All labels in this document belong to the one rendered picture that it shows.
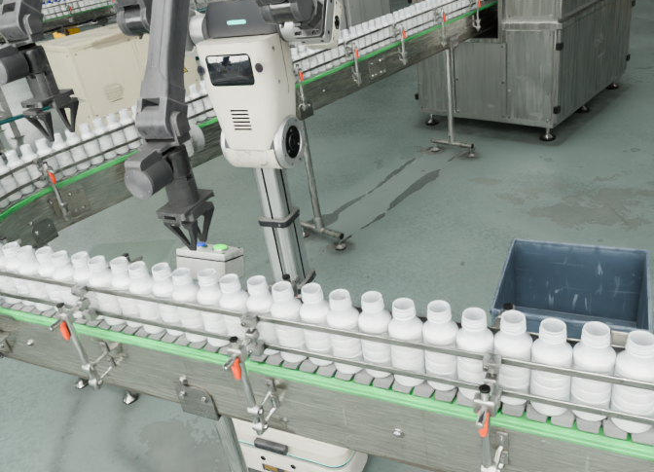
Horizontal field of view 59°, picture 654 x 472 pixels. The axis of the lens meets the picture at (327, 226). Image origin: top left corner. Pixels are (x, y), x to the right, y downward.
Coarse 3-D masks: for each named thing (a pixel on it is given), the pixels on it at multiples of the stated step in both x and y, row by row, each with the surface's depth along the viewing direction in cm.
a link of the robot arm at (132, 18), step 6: (132, 6) 154; (138, 6) 152; (126, 12) 153; (132, 12) 152; (138, 12) 151; (126, 18) 153; (132, 18) 152; (138, 18) 152; (132, 24) 153; (138, 24) 153; (132, 30) 155; (138, 30) 154; (144, 30) 154
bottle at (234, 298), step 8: (224, 280) 114; (232, 280) 115; (224, 288) 112; (232, 288) 112; (240, 288) 114; (224, 296) 113; (232, 296) 112; (240, 296) 113; (248, 296) 115; (224, 304) 113; (232, 304) 112; (240, 304) 112; (232, 320) 114; (232, 328) 115; (240, 328) 115; (248, 328) 116; (240, 336) 116
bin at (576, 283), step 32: (512, 256) 148; (544, 256) 149; (576, 256) 145; (608, 256) 141; (640, 256) 138; (512, 288) 153; (544, 288) 153; (576, 288) 149; (608, 288) 146; (640, 288) 142; (576, 320) 119; (608, 320) 149; (640, 320) 134
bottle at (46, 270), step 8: (40, 248) 137; (48, 248) 137; (40, 256) 135; (48, 256) 135; (40, 264) 136; (48, 264) 136; (40, 272) 136; (48, 272) 135; (48, 288) 138; (56, 288) 138; (56, 296) 139
